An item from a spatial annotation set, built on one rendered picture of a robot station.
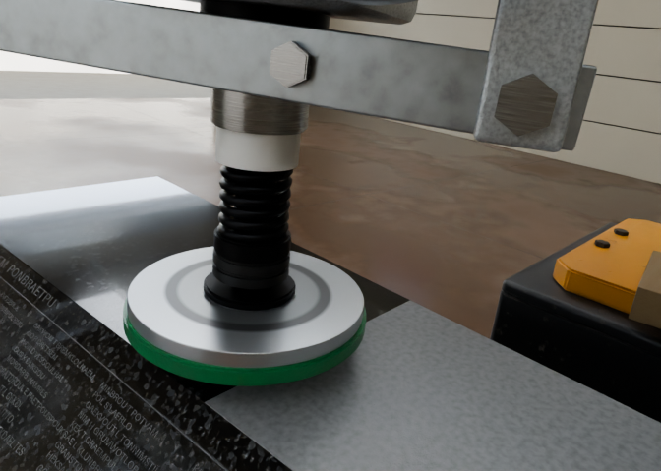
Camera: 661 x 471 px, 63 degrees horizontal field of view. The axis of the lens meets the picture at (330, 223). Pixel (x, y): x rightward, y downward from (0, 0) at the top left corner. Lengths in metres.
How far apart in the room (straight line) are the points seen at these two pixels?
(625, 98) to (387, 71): 6.30
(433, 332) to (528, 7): 0.36
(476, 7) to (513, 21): 7.13
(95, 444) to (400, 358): 0.28
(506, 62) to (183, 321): 0.30
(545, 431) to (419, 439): 0.11
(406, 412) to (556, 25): 0.31
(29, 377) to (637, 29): 6.42
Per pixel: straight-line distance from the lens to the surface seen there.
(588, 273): 1.00
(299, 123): 0.44
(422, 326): 0.60
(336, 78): 0.37
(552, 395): 0.55
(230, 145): 0.44
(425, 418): 0.47
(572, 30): 0.33
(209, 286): 0.49
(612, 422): 0.54
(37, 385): 0.60
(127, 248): 0.74
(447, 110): 0.36
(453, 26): 7.59
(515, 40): 0.33
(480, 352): 0.58
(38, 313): 0.65
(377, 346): 0.55
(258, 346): 0.42
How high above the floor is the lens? 1.11
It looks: 19 degrees down
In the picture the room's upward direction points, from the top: 6 degrees clockwise
